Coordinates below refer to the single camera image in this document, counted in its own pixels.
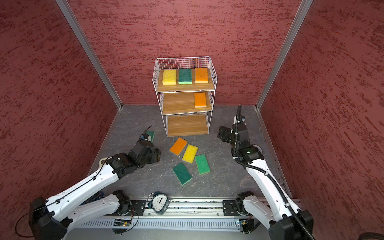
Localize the dark green sponge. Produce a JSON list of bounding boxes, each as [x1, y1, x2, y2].
[[178, 69, 192, 85], [146, 131, 156, 143], [173, 163, 192, 186]]

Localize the left circuit board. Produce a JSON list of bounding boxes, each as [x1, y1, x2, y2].
[[113, 219, 132, 227]]

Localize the yellow sponge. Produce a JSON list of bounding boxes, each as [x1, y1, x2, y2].
[[162, 70, 177, 86], [183, 145, 198, 164]]

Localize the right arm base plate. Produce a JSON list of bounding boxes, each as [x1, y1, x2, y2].
[[222, 200, 251, 217]]

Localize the white wire wooden shelf rack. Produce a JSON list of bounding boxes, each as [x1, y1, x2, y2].
[[153, 56, 218, 137]]

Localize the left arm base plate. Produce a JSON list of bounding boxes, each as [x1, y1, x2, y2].
[[127, 200, 147, 217]]

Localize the right circuit board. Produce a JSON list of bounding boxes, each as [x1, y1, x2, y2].
[[238, 219, 255, 234]]

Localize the circuit board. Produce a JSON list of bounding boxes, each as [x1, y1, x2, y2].
[[238, 219, 255, 234], [113, 219, 132, 227]]

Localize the light green sponge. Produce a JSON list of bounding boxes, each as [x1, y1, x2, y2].
[[195, 154, 211, 175]]

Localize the green analog clock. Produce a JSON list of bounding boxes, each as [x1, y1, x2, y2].
[[149, 192, 170, 215]]

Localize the right black corrugated cable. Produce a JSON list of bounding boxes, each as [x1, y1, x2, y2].
[[232, 103, 316, 240]]

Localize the orange sponge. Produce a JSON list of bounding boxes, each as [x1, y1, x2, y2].
[[170, 138, 188, 156], [195, 68, 209, 84], [195, 92, 207, 108]]

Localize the cream calculator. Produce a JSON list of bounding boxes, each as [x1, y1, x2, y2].
[[99, 157, 108, 166]]

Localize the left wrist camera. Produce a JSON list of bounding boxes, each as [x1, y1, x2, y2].
[[140, 133, 152, 142]]

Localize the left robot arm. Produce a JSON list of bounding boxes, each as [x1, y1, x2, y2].
[[29, 140, 161, 240]]

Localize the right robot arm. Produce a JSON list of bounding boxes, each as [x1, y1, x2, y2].
[[218, 124, 314, 240]]

